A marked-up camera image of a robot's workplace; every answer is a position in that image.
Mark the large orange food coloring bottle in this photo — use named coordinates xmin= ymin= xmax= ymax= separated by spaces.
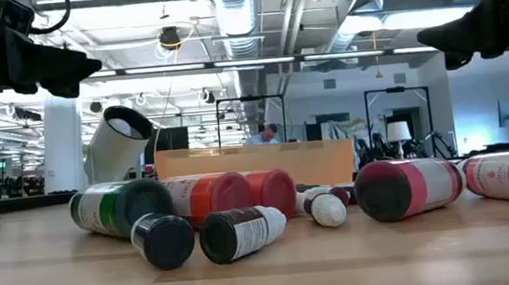
xmin=238 ymin=166 xmax=300 ymax=224
xmin=161 ymin=169 xmax=257 ymax=231

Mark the pale draped cloth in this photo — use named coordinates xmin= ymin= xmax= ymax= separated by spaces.
xmin=320 ymin=115 xmax=390 ymax=156

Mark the large green food coloring bottle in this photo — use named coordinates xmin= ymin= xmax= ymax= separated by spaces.
xmin=66 ymin=176 xmax=178 ymax=245

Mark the black ceiling device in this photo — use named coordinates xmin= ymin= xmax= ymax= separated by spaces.
xmin=158 ymin=25 xmax=183 ymax=52

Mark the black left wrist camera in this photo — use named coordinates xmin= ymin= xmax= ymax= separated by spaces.
xmin=0 ymin=0 xmax=38 ymax=40

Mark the person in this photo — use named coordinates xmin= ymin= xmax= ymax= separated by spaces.
xmin=242 ymin=121 xmax=282 ymax=148

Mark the white-shade table lamp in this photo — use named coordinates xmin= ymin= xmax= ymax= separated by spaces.
xmin=386 ymin=120 xmax=415 ymax=158

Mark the orange mat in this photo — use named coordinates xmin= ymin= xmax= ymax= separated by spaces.
xmin=153 ymin=131 xmax=359 ymax=203

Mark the black monitor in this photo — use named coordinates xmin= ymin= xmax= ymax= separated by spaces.
xmin=142 ymin=126 xmax=192 ymax=167

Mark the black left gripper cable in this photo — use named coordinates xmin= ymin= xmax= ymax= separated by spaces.
xmin=27 ymin=0 xmax=75 ymax=36

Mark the black frame stand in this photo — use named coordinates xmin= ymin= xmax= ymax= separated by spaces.
xmin=363 ymin=83 xmax=436 ymax=165
xmin=213 ymin=91 xmax=289 ymax=150

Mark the white spot lamp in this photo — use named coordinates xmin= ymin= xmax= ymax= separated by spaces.
xmin=76 ymin=101 xmax=159 ymax=187

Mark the small brown-label food coloring bottle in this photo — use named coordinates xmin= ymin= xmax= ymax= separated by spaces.
xmin=196 ymin=202 xmax=291 ymax=267

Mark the black aluminium table frame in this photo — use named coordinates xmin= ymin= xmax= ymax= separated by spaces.
xmin=0 ymin=190 xmax=79 ymax=218

